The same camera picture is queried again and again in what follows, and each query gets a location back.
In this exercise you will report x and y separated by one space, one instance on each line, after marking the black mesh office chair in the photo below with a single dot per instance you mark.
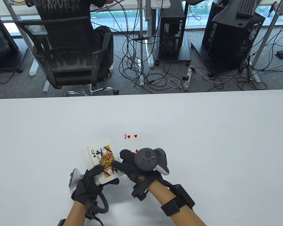
68 70

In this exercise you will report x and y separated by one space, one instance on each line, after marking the clubs face playing card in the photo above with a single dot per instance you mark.
103 153

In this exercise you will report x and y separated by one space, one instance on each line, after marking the black power adapter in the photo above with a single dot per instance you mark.
185 77

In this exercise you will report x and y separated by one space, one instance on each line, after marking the person's right forearm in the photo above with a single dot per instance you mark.
159 191

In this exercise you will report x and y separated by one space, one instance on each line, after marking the black foot pedal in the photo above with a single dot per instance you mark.
280 54

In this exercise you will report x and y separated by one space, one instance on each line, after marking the person's right hand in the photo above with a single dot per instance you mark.
129 167

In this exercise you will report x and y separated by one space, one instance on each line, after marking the black wheeled computer stand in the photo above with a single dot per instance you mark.
185 54

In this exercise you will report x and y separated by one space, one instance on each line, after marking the aluminium frame leg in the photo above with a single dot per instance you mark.
265 38
12 13

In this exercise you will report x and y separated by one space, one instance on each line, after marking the black equipment cart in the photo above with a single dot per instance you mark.
0 47

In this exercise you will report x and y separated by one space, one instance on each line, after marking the black keyboard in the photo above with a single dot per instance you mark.
246 8

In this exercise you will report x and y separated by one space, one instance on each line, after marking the person's left forearm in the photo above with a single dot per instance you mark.
74 215

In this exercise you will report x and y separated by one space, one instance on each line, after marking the deck of playing cards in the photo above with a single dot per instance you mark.
86 160

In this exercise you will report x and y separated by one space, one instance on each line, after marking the red hearts playing card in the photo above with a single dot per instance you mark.
132 143

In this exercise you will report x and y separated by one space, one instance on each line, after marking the large black computer case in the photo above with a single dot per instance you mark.
231 42

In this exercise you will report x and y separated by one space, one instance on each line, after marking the black computer tower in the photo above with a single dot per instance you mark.
173 14
212 14

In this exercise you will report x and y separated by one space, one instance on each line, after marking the white power strip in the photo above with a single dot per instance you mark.
188 82

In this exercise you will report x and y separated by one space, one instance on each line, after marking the person's left hand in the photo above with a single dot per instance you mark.
87 188

